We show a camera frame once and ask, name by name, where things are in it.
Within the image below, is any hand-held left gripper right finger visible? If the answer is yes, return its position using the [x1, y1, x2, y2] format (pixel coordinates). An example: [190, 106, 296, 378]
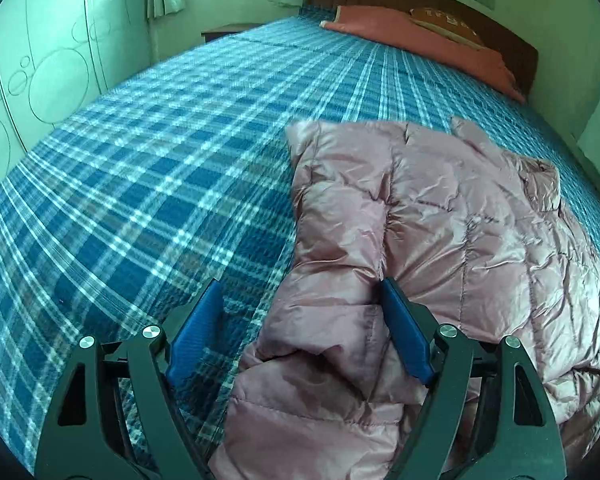
[379, 277, 567, 480]

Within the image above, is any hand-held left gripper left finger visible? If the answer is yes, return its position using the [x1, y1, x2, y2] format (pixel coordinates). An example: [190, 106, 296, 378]
[34, 279, 225, 480]

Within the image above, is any pink puffer jacket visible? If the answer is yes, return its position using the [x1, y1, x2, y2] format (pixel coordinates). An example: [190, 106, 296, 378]
[207, 117, 600, 480]

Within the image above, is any blue plaid bed sheet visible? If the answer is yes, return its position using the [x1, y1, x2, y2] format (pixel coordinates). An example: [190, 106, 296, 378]
[0, 4, 600, 480]

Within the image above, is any wooden nightstand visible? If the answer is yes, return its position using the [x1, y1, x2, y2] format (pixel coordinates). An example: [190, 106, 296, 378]
[201, 22, 253, 43]

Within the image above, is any pink pillow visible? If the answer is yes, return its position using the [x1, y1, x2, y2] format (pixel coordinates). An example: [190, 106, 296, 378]
[320, 5, 527, 103]

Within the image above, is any brown printed cushion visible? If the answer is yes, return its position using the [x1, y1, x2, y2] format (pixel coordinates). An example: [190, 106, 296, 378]
[409, 6, 485, 50]

